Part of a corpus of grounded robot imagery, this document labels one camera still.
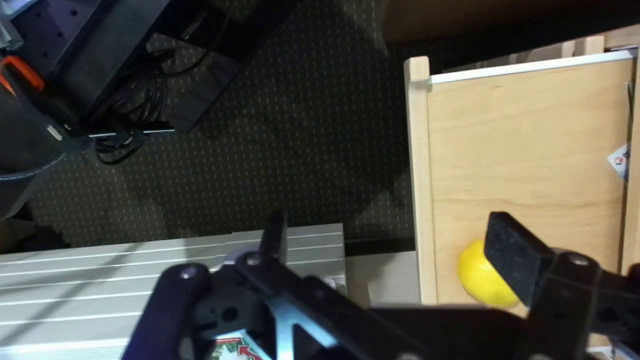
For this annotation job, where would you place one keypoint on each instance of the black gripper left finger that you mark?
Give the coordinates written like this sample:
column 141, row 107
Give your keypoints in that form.
column 274, row 234

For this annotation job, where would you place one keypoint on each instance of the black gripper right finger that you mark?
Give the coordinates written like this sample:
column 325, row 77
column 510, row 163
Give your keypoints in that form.
column 515, row 257

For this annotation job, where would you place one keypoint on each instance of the yellow lemon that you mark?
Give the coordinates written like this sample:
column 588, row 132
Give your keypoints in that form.
column 480, row 277

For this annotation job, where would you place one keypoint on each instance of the robot base mounting platform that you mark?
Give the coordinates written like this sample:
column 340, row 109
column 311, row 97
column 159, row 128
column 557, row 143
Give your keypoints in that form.
column 101, row 52

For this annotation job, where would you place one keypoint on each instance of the brown cardboard box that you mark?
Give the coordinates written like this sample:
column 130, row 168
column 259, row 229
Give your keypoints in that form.
column 527, row 161

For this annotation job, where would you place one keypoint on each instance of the printed green red leaflet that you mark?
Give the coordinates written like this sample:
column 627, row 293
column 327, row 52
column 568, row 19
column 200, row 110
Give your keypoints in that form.
column 234, row 346

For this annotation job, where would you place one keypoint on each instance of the small white red sticker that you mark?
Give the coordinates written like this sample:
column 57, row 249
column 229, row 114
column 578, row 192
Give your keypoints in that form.
column 621, row 161

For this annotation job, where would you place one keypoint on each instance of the orange black clamp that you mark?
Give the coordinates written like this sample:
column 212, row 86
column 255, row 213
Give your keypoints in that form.
column 20, row 70

